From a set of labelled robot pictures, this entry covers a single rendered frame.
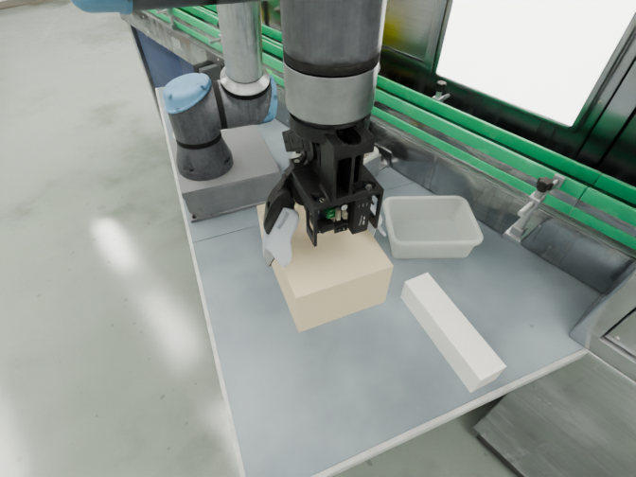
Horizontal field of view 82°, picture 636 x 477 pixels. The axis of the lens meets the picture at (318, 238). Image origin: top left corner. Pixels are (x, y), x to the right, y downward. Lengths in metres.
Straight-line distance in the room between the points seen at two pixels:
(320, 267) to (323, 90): 0.21
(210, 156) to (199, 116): 0.11
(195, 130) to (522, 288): 0.87
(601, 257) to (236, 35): 0.91
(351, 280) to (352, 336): 0.40
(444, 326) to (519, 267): 0.32
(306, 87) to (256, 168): 0.76
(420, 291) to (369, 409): 0.26
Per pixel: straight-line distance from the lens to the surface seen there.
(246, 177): 1.02
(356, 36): 0.28
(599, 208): 0.99
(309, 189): 0.34
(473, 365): 0.77
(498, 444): 1.48
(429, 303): 0.81
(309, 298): 0.41
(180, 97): 0.94
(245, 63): 0.89
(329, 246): 0.45
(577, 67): 1.08
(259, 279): 0.90
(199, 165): 1.01
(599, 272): 1.05
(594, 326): 0.92
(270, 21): 1.90
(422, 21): 1.26
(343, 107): 0.30
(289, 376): 0.78
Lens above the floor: 1.47
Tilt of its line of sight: 47 degrees down
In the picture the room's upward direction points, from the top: straight up
